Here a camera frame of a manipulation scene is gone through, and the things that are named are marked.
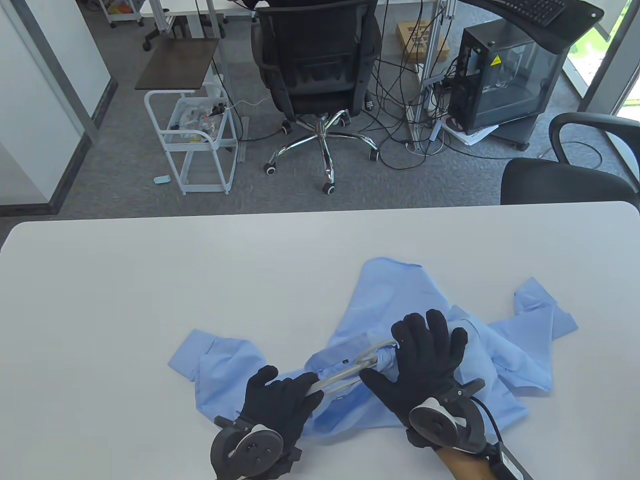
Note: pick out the person's right hand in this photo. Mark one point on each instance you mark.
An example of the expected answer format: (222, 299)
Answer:
(425, 365)

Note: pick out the person's left hand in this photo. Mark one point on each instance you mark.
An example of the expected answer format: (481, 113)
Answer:
(280, 405)

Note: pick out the gray plastic hanger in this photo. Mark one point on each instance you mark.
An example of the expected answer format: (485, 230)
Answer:
(345, 372)

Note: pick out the light blue long-sleeve shirt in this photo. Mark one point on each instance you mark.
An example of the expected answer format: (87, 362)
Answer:
(395, 290)

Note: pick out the person's right forearm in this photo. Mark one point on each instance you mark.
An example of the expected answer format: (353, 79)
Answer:
(470, 467)

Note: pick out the black tracking controller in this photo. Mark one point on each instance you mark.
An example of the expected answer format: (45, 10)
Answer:
(250, 450)
(440, 425)

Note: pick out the black armrest office chair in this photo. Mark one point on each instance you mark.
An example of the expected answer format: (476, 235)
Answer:
(550, 182)

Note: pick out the white rolling cart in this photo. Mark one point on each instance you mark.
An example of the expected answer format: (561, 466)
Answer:
(207, 189)

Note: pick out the white papers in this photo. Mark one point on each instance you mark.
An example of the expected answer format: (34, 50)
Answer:
(472, 136)

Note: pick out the black rolling stand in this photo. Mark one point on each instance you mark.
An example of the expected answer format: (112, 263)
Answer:
(520, 132)

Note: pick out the small teal object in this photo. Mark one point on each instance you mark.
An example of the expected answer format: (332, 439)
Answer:
(162, 180)

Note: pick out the clear plastic parts bin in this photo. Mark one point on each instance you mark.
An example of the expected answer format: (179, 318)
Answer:
(192, 117)

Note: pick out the black computer tower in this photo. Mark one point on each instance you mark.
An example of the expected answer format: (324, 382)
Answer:
(510, 75)

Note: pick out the cardboard box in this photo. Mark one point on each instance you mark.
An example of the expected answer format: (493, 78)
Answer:
(415, 37)

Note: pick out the black mesh office chair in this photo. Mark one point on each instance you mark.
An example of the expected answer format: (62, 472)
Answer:
(315, 50)

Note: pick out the brown wooden side table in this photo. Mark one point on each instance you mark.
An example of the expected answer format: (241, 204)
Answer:
(177, 62)

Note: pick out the black desk top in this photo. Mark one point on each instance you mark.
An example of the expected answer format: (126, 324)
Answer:
(565, 35)

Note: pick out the black keyboard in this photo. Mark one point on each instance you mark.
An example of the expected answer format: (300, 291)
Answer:
(535, 9)

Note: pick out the black chair base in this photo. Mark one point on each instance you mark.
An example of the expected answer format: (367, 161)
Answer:
(150, 37)

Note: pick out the white desk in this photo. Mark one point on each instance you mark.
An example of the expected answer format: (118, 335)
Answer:
(170, 5)

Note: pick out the small white shelf cart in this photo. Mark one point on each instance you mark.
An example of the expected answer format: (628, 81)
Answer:
(120, 17)

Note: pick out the aluminium rail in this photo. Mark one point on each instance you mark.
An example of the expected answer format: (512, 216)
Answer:
(243, 145)

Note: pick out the aluminium frame post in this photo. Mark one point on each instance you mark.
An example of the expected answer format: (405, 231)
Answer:
(427, 70)

